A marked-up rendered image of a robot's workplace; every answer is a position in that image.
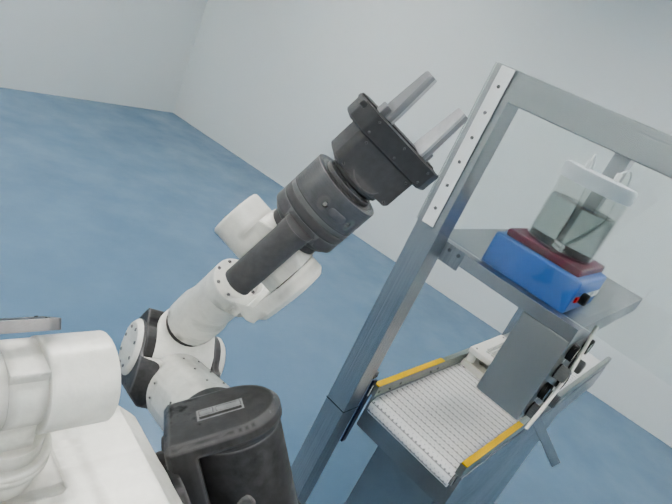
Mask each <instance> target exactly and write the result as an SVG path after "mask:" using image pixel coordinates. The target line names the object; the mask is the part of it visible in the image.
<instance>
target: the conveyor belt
mask: <svg viewBox="0 0 672 504"><path fill-rule="evenodd" d="M581 359H582V360H583V361H584V362H586V366H585V368H584V369H583V370H582V371H581V373H580V374H576V373H575V372H573V373H572V374H571V375H570V378H569V379H568V381H567V382H566V384H565V385H564V386H563V387H562V388H561V389H560V390H559V391H561V390H562V389H564V388H565V387H566V386H568V385H569V384H570V383H572V382H573V381H575V380H576V379H577V378H579V377H580V376H582V375H583V374H584V373H586V372H587V371H588V370H590V369H591V368H593V367H594V366H595V365H597V364H598V363H599V362H601V361H600V360H599V359H597V358H596V357H594V356H593V355H592V354H590V353H589V352H588V353H587V354H586V355H584V354H583V356H582V358H581ZM479 381H480V379H478V378H477V377H476V376H475V375H473V374H472V373H471V372H470V371H468V370H467V369H465V368H463V367H462V366H461V364H460V363H458V364H456V365H453V366H451V367H449V368H446V369H444V370H441V371H439V372H436V373H434V374H432V375H429V376H427V377H424V378H422V379H419V380H417V381H415V382H412V383H410V384H407V385H405V386H402V387H400V388H398V389H395V390H393V391H390V392H388V393H386V394H383V395H381V396H378V397H376V398H375V399H374V400H373V401H372V402H371V403H370V405H369V406H368V408H367V412H368V413H369V414H370V415H371V416H372V417H374V418H375V419H376V420H377V421H378V422H379V423H380V424H381V425H382V426H383V427H384V428H385V429H386V430H387V431H388V432H389V433H390V434H391V435H392V436H393V437H394V438H395V439H396V440H397V441H398V442H399V443H400V444H402V445H403V446H404V447H405V448H406V449H407V450H408V451H409V452H410V453H411V454H412V455H413V456H414V457H415V458H416V459H417V460H418V461H419V462H420V463H421V464H422V465H423V466H424V467H425V468H426V469H427V470H428V471H430V472H431V473H432V474H433V475H434V476H435V477H436V478H437V479H438V480H439V481H440V482H441V483H442V484H443V485H444V486H445V487H447V486H448V485H449V484H448V482H449V481H450V479H451V478H452V477H453V476H454V475H455V471H456V470H457V468H458V467H459V465H460V464H461V462H463V461H464V460H466V459H467V458H468V457H470V456H471V455H472V454H474V453H475V452H477V451H478V450H479V449H481V448H482V447H483V446H485V445H486V444H488V443H489V442H490V441H492V440H493V439H495V438H496V437H497V436H499V435H500V434H501V433H503V432H504V431H506V430H507V429H508V428H510V427H511V426H512V425H514V424H515V423H517V422H518V421H519V420H521V419H522V418H524V417H525V416H524V415H523V416H522V417H521V418H519V419H518V420H516V419H514V418H513V417H512V416H511V415H510V414H508V413H507V412H506V411H505V410H503V409H502V408H501V407H500V406H498V405H497V404H496V403H495V402H494V401H492V400H491V399H490V398H489V397H487V396H486V395H485V394H484V393H482V392H481V391H480V390H479V389H478V388H476V386H477V384H478V383H479ZM559 391H558V392H559ZM558 392H557V393H558Z"/></svg>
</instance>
